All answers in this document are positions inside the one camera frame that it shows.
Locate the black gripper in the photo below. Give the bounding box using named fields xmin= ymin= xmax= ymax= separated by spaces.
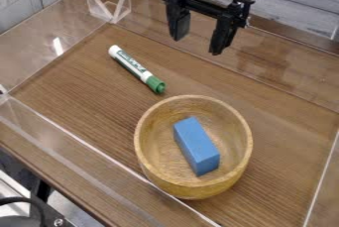
xmin=162 ymin=0 xmax=254 ymax=56

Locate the green Expo marker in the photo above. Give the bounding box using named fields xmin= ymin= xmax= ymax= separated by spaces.
xmin=108 ymin=45 xmax=165 ymax=94

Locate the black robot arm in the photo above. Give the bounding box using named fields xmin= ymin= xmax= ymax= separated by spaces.
xmin=162 ymin=0 xmax=254 ymax=56

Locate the brown wooden bowl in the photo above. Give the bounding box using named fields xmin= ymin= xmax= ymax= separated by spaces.
xmin=133 ymin=95 xmax=253 ymax=200

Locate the blue rectangular block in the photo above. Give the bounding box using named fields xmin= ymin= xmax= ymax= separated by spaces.
xmin=173 ymin=117 xmax=220 ymax=176

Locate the clear acrylic tray wall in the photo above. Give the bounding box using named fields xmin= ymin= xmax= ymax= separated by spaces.
xmin=0 ymin=0 xmax=339 ymax=227

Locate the black metal table frame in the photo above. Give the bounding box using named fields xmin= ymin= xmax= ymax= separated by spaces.
xmin=0 ymin=150 xmax=74 ymax=227

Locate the black cable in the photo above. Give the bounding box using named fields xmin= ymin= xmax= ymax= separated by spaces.
xmin=0 ymin=196 xmax=50 ymax=227

